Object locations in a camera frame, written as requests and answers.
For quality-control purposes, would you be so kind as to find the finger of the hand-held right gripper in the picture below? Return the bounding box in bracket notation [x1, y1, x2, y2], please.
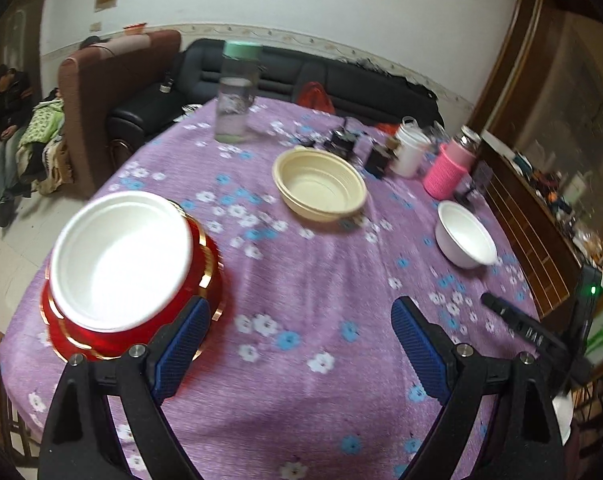
[481, 294, 528, 329]

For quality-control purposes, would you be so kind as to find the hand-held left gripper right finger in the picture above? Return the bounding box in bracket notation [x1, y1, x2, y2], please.
[390, 296, 566, 480]

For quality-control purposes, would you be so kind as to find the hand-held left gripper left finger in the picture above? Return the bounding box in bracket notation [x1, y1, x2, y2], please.
[36, 296, 212, 480]

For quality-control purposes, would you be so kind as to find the red plate with round label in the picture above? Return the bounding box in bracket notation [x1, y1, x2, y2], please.
[46, 200, 227, 348]

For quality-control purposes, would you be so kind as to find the large white bowl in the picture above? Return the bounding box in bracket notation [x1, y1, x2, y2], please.
[49, 191, 195, 332]

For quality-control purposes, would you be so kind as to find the small white bowl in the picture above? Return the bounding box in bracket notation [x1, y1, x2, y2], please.
[435, 200, 499, 269]

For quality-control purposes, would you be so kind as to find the wooden cabinet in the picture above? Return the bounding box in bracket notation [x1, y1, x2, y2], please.
[474, 130, 603, 313]

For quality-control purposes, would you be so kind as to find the purple floral tablecloth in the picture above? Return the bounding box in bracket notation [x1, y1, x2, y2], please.
[0, 96, 575, 480]

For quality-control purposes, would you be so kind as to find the glass jar in pink sleeve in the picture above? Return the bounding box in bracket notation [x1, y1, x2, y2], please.
[423, 126, 482, 200]

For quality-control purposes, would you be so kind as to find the white plastic jar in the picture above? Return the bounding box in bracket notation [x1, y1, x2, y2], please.
[391, 116, 432, 178]

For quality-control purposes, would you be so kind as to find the wooden chair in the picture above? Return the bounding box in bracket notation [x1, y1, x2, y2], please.
[0, 320, 35, 466]

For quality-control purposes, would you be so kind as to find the beige ribbed bowl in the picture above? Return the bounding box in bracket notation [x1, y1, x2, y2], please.
[272, 147, 368, 223]

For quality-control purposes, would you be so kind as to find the black motor device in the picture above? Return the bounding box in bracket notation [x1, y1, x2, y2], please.
[326, 129, 359, 157]

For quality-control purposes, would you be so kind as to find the clear bottle with green lid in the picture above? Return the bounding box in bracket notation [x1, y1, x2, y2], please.
[214, 40, 263, 143]

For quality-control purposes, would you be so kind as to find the wooden framed panel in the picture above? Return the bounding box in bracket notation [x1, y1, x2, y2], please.
[467, 0, 603, 161]

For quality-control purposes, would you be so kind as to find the green floral blanket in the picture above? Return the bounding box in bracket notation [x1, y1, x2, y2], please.
[18, 97, 66, 196]

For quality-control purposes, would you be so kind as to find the red bag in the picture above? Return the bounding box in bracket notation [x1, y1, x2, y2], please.
[298, 82, 335, 116]

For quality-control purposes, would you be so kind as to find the brown armchair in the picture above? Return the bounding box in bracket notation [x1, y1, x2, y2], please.
[58, 30, 182, 198]

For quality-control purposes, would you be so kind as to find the black leather sofa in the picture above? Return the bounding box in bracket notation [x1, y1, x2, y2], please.
[106, 38, 445, 146]

